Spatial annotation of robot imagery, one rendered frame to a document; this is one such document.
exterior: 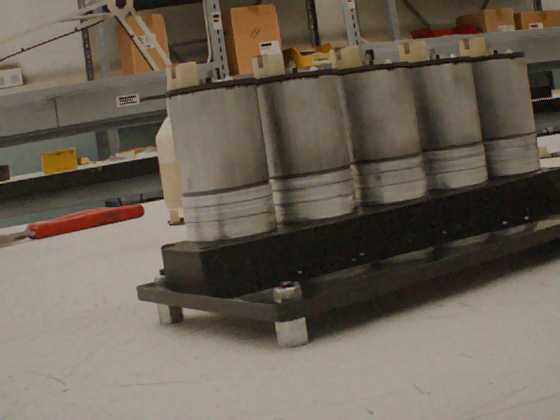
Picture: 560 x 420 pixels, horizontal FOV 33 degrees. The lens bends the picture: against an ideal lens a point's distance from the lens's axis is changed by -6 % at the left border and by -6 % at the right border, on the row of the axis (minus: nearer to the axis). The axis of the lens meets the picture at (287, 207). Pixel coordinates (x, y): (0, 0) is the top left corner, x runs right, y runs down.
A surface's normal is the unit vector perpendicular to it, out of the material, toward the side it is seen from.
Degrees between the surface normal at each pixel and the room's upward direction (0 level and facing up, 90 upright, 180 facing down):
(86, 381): 0
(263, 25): 90
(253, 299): 0
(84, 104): 90
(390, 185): 90
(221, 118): 90
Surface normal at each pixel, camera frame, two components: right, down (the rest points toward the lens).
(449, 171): -0.21, 0.12
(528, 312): -0.15, -0.99
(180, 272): -0.80, 0.17
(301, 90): 0.05, 0.08
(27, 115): 0.34, 0.04
